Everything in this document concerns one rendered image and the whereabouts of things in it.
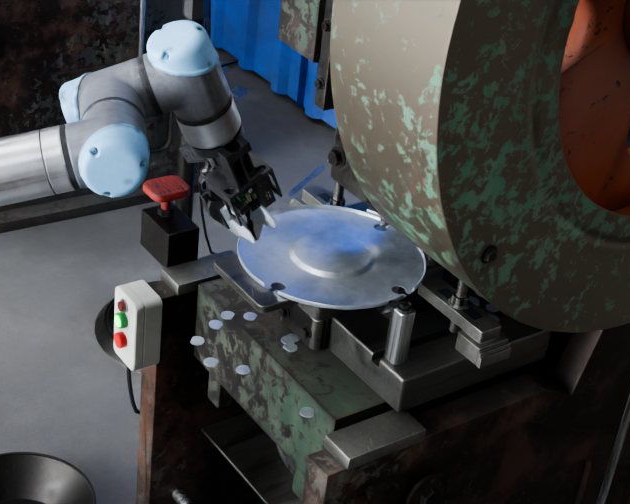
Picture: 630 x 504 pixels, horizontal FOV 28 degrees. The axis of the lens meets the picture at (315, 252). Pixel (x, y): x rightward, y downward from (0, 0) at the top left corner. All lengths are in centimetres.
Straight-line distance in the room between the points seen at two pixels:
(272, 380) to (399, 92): 79
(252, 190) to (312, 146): 237
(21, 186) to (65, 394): 149
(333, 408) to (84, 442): 100
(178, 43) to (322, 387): 62
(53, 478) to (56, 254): 90
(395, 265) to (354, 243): 8
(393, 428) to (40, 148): 70
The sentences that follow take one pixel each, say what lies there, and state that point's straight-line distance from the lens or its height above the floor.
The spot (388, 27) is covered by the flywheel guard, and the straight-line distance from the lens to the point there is 124.
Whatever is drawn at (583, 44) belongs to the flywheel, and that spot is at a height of 128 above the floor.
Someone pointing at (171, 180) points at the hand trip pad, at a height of 76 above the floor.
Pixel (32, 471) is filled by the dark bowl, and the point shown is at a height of 4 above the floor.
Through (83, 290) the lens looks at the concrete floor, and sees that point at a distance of 320.
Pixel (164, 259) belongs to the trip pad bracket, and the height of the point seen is 65.
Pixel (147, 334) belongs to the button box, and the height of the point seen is 57.
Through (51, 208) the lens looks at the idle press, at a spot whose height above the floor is 3.
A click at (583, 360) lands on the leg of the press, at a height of 64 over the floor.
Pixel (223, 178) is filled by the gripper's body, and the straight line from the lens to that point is 162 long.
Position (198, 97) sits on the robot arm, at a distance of 151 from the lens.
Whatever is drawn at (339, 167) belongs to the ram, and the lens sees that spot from 187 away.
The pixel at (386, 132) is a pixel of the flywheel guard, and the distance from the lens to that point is 129.
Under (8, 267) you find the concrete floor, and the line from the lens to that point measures 329.
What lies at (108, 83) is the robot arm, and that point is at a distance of 150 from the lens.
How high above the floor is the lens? 178
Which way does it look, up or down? 31 degrees down
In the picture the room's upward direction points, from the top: 7 degrees clockwise
